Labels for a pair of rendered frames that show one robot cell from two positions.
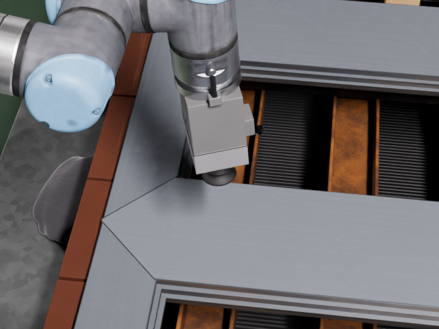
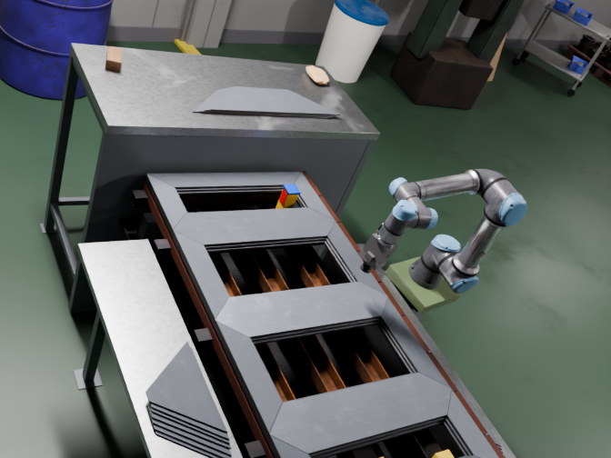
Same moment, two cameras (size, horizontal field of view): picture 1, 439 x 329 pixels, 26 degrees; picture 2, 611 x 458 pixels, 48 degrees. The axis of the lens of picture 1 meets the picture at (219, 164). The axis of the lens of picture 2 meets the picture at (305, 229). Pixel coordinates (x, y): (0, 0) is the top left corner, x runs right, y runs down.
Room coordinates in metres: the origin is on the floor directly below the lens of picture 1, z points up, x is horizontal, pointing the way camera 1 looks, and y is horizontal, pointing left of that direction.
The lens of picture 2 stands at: (1.90, -1.70, 2.50)
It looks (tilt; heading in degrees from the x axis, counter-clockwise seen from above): 36 degrees down; 131
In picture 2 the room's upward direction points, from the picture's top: 24 degrees clockwise
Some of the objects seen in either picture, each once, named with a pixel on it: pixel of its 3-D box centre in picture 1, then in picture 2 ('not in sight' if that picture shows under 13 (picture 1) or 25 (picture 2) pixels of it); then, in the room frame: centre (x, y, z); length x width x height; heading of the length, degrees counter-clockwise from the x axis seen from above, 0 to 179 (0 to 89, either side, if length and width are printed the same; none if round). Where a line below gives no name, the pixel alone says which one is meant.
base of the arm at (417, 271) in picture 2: not in sight; (428, 269); (0.72, 0.56, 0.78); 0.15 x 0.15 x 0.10
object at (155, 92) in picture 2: not in sight; (233, 94); (-0.30, 0.03, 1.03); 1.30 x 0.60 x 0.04; 83
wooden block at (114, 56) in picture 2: not in sight; (114, 59); (-0.51, -0.46, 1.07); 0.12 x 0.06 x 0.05; 156
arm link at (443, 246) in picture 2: not in sight; (443, 252); (0.73, 0.56, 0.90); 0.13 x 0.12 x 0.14; 172
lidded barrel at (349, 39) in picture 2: not in sight; (349, 40); (-2.20, 2.56, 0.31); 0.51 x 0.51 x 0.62
